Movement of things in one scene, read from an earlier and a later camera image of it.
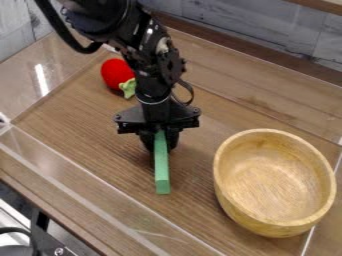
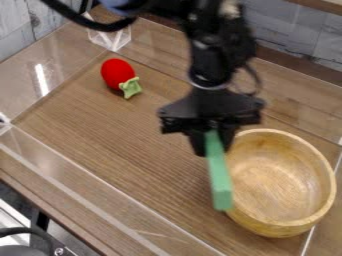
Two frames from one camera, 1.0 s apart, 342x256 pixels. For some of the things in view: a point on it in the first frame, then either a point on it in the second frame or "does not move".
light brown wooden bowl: x=274 y=182 does not move
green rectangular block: x=162 y=162 to x=221 y=171
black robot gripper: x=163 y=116 to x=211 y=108
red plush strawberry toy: x=119 y=74 does not move
